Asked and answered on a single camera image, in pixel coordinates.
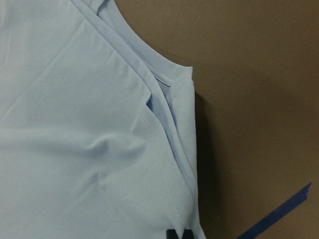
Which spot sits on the light blue t-shirt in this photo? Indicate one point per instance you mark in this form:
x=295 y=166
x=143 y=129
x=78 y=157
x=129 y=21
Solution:
x=97 y=130

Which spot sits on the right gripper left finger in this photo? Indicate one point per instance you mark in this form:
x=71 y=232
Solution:
x=171 y=234

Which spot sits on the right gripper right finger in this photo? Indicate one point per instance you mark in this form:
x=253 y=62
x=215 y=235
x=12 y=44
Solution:
x=188 y=234

